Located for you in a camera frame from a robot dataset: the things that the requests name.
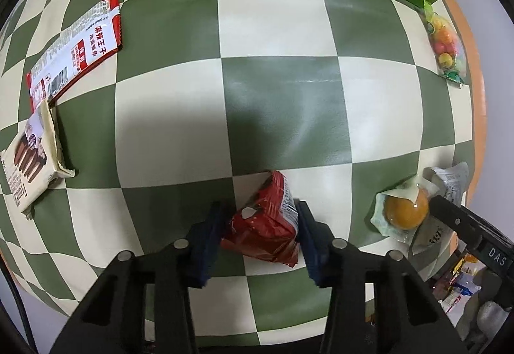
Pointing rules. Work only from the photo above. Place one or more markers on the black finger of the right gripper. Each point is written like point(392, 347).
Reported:
point(470, 228)

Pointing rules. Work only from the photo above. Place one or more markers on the white grey snack packet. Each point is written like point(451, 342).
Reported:
point(451, 184)

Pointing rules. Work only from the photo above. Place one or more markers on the green white checkered mat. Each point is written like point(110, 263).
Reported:
point(206, 97)

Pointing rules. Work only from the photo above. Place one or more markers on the colourful candy ball bag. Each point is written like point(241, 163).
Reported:
point(446, 45)

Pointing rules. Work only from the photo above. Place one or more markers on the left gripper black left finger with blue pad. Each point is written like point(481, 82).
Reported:
point(111, 316)

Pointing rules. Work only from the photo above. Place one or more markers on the small red snack packet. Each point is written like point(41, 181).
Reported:
point(266, 226)

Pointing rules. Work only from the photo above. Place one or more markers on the beige chocolate wafer packet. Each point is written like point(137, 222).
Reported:
point(34, 159)

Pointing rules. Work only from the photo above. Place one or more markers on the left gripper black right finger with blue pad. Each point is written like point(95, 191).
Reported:
point(378, 304)

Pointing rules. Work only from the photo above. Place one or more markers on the orange jelly cup packet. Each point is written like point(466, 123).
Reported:
point(401, 210)

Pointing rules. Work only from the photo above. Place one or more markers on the red white biscuit packet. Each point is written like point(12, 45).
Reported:
point(91, 39)

